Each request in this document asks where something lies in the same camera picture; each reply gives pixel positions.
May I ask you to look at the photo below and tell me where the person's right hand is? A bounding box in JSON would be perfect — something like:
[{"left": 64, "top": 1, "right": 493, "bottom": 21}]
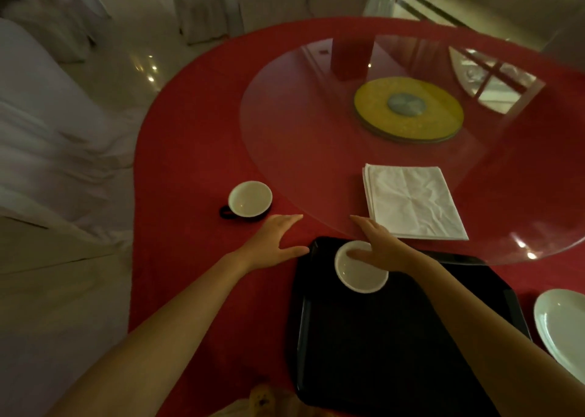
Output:
[{"left": 347, "top": 215, "right": 421, "bottom": 273}]

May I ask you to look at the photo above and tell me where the person's left hand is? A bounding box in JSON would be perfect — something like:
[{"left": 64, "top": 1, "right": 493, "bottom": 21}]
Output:
[{"left": 231, "top": 214, "right": 310, "bottom": 274}]

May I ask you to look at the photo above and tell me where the person's left forearm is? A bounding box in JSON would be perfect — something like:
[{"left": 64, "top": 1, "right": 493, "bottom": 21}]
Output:
[{"left": 46, "top": 253, "right": 250, "bottom": 417}]

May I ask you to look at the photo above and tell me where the person's right forearm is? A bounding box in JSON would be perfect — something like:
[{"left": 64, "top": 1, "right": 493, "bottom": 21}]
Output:
[{"left": 408, "top": 253, "right": 585, "bottom": 417}]

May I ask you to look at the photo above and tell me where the small white bowl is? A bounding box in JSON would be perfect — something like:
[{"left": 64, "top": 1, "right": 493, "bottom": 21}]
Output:
[{"left": 334, "top": 241, "right": 390, "bottom": 294}]

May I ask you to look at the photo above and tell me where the black cup with white inside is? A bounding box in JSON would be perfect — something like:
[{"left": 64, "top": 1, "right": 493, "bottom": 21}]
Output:
[{"left": 219, "top": 180, "right": 274, "bottom": 224}]

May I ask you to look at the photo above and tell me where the white folded cloth napkin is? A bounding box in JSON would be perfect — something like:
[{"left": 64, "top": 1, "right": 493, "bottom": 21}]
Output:
[{"left": 362, "top": 164, "right": 470, "bottom": 242}]

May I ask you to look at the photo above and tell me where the black serving tray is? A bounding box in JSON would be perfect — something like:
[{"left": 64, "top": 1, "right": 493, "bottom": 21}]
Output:
[{"left": 295, "top": 236, "right": 533, "bottom": 417}]

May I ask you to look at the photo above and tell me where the round glass turntable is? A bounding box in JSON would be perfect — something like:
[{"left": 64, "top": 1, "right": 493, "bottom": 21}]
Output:
[{"left": 239, "top": 34, "right": 585, "bottom": 266}]

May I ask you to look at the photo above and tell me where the yellow turntable base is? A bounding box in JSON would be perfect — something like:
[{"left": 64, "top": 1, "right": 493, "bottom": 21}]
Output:
[{"left": 353, "top": 77, "right": 465, "bottom": 144}]

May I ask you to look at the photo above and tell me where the red tablecloth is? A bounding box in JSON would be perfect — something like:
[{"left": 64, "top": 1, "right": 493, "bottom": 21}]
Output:
[{"left": 128, "top": 17, "right": 585, "bottom": 417}]

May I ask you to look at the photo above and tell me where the white plate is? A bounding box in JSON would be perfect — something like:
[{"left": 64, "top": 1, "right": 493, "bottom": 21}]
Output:
[{"left": 533, "top": 289, "right": 585, "bottom": 385}]

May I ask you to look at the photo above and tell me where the large white-covered chair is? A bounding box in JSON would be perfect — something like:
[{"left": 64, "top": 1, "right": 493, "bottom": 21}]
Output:
[{"left": 0, "top": 18, "right": 149, "bottom": 253}]

